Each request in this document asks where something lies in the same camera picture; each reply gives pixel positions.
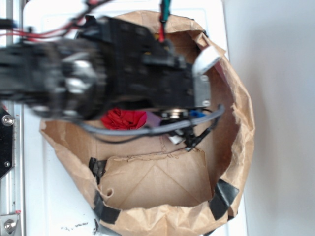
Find brown paper bag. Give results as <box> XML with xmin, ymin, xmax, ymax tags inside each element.
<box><xmin>40</xmin><ymin>9</ymin><xmax>255</xmax><ymax>236</ymax></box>

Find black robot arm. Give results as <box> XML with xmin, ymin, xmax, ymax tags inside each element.
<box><xmin>0</xmin><ymin>17</ymin><xmax>210</xmax><ymax>120</ymax></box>

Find blue plastic bottle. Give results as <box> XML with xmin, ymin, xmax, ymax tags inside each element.
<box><xmin>189</xmin><ymin>110</ymin><xmax>206</xmax><ymax>118</ymax></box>

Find black mounting plate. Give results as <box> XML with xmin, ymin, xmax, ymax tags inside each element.
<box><xmin>0</xmin><ymin>105</ymin><xmax>15</xmax><ymax>179</ymax></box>

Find metal corner bracket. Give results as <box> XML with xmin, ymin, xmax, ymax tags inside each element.
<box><xmin>0</xmin><ymin>214</ymin><xmax>21</xmax><ymax>236</ymax></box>

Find aluminium frame rail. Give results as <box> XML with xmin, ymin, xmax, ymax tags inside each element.
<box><xmin>0</xmin><ymin>0</ymin><xmax>26</xmax><ymax>236</ymax></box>

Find grey cable bundle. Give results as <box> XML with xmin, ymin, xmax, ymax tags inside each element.
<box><xmin>78</xmin><ymin>104</ymin><xmax>226</xmax><ymax>152</ymax></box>

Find red paper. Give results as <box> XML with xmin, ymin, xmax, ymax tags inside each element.
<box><xmin>100</xmin><ymin>108</ymin><xmax>147</xmax><ymax>130</ymax></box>

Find red wires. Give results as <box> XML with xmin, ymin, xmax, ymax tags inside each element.
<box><xmin>0</xmin><ymin>0</ymin><xmax>116</xmax><ymax>40</ymax></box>

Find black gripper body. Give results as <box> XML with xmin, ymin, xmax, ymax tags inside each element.
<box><xmin>78</xmin><ymin>16</ymin><xmax>211</xmax><ymax>118</ymax></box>

